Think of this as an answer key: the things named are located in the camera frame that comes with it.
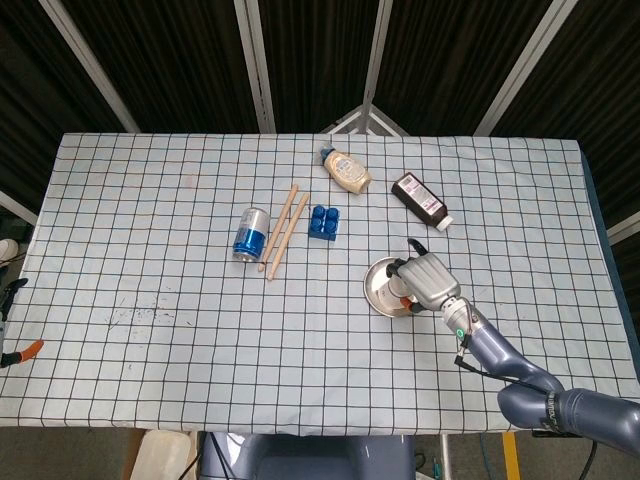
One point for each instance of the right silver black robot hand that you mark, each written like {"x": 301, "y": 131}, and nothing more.
{"x": 430, "y": 282}

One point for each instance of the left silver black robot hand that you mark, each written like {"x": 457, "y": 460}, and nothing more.
{"x": 27, "y": 350}

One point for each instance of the round stainless steel plate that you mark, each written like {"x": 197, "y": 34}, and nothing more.
{"x": 374, "y": 280}

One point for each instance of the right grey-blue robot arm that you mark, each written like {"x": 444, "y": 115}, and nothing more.
{"x": 500, "y": 355}

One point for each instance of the dark brown bottle white cap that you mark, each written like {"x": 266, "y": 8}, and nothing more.
{"x": 420, "y": 200}

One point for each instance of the white shoe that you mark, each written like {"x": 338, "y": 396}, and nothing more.
{"x": 9, "y": 250}

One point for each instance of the blue toy building brick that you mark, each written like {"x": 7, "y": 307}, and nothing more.
{"x": 324, "y": 224}

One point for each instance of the cream sauce squeeze bottle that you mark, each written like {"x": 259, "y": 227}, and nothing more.
{"x": 347, "y": 170}

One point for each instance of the plain wooden drumstick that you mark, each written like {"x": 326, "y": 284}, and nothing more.
{"x": 289, "y": 235}

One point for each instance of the checkered light blue tablecloth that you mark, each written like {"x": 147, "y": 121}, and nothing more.
{"x": 200, "y": 350}

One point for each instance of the white plastic container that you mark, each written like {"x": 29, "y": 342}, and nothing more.
{"x": 167, "y": 455}

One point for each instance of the grey metal table leg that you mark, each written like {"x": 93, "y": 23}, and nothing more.
{"x": 444, "y": 457}

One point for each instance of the blue silver drink can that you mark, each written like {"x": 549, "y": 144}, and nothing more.
{"x": 250, "y": 235}

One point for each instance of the grey-blue robot torso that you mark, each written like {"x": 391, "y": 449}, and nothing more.
{"x": 310, "y": 457}

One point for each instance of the black pleated curtain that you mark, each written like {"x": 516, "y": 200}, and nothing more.
{"x": 175, "y": 50}

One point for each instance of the white metal frame bar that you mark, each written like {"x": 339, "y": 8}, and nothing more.
{"x": 625, "y": 227}
{"x": 17, "y": 207}

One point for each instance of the white triangular frame brace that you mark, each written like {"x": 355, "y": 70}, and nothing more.
{"x": 367, "y": 117}

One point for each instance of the white metal frame post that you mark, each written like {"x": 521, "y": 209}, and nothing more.
{"x": 525, "y": 65}
{"x": 90, "y": 70}
{"x": 257, "y": 70}
{"x": 375, "y": 60}

